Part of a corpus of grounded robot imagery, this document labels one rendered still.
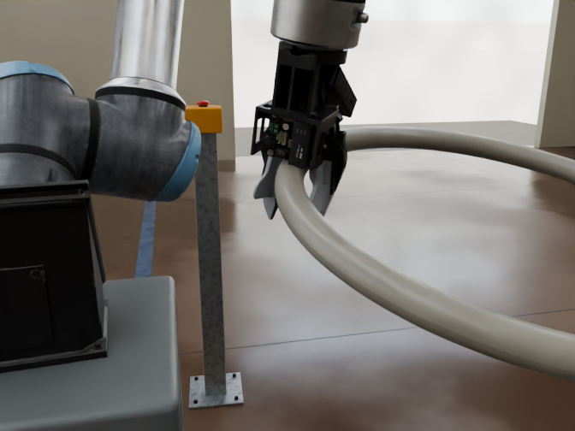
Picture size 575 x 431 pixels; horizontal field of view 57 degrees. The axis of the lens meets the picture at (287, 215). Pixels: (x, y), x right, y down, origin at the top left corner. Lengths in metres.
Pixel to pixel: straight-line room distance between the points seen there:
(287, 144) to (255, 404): 1.61
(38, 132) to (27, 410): 0.36
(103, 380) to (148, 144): 0.36
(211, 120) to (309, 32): 1.24
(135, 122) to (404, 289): 0.59
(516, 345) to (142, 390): 0.45
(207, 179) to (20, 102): 1.03
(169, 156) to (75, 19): 5.87
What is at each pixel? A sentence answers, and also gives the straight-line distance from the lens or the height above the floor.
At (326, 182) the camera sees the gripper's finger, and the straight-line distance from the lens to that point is 0.60.
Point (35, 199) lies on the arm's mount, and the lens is 0.69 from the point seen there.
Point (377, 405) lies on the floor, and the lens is 2.10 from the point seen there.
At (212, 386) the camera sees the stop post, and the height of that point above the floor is 0.05.
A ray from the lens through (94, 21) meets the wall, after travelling 6.69.
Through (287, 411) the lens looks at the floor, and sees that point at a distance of 2.05.
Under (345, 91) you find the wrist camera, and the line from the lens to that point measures 0.61.
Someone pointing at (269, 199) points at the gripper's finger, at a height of 1.07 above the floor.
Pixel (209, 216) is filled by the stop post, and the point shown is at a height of 0.71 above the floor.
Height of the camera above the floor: 1.23
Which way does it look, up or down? 17 degrees down
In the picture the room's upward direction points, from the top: straight up
